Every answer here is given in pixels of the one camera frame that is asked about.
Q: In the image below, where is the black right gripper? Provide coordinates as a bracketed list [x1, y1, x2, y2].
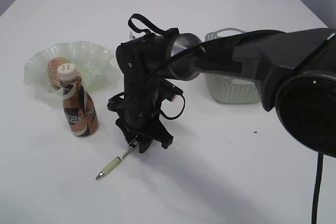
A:
[107, 77, 184, 154]

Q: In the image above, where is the beige retractable pen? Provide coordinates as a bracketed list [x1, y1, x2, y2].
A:
[96, 140, 138, 180]

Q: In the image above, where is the brown Nescafe coffee bottle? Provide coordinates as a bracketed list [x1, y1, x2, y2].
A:
[57, 63, 99, 137]

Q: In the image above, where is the sugared orange bread bun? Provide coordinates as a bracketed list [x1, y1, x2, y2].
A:
[47, 57, 70, 89]

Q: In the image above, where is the grey retractable pen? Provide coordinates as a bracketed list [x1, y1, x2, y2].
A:
[129, 31, 135, 40]

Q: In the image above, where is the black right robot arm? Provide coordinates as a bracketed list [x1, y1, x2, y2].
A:
[107, 28, 335, 157]

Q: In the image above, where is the green wavy glass plate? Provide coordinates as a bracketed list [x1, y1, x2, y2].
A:
[24, 41, 120, 96]

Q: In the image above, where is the green plastic woven basket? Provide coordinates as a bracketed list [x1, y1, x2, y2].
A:
[204, 27, 263, 104]

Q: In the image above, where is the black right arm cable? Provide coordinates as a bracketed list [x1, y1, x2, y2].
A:
[107, 13, 324, 224]

